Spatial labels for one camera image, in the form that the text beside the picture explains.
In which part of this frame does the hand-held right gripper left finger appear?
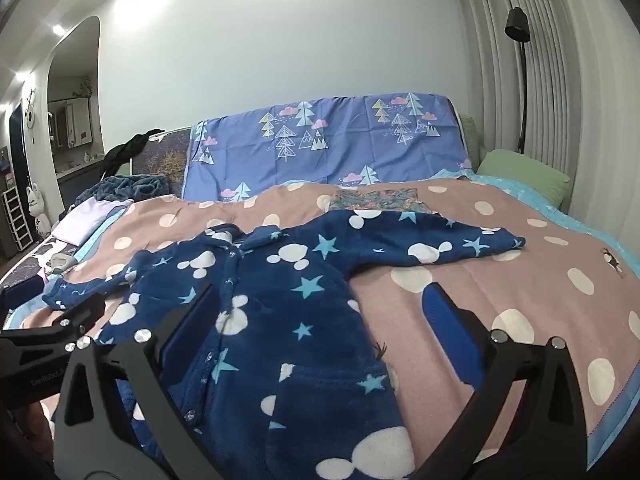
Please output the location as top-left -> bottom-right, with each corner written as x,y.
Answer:
52,282 -> 222,480

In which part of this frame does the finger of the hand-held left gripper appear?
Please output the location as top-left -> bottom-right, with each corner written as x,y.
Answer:
0,292 -> 107,361

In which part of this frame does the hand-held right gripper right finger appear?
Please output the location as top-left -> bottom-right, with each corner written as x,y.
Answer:
400,282 -> 589,480

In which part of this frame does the navy star-print fleece jacket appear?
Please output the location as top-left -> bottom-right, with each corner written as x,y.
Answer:
42,209 -> 527,480

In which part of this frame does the pink polka dot blanket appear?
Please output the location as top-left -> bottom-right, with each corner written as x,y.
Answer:
10,179 -> 640,480

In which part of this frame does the lavender cloth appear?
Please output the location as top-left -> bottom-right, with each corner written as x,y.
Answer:
51,196 -> 135,245

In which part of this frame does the white shelf rack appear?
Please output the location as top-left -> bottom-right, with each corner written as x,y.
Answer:
2,189 -> 35,253

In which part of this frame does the folded floral cloth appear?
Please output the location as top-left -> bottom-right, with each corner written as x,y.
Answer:
327,187 -> 435,217

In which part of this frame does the dark teal fleece blanket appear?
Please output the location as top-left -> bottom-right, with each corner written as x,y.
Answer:
59,174 -> 173,221

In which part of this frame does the green pillow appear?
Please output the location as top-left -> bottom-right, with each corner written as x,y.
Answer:
459,115 -> 488,161
476,149 -> 572,208

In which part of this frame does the dark tree-print bed board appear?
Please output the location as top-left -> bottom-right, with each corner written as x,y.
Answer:
131,127 -> 193,196

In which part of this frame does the black garment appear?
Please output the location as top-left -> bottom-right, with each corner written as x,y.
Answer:
102,129 -> 166,178

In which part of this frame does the blue tree-print sheet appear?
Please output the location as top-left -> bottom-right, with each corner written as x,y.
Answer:
182,92 -> 473,203

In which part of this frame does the black floor lamp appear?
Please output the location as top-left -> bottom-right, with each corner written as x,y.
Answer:
503,7 -> 532,156

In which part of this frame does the white pleated curtain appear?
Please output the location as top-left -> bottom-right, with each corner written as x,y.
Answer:
450,0 -> 640,241

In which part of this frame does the wall mirror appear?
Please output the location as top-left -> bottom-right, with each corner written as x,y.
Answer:
49,97 -> 93,150

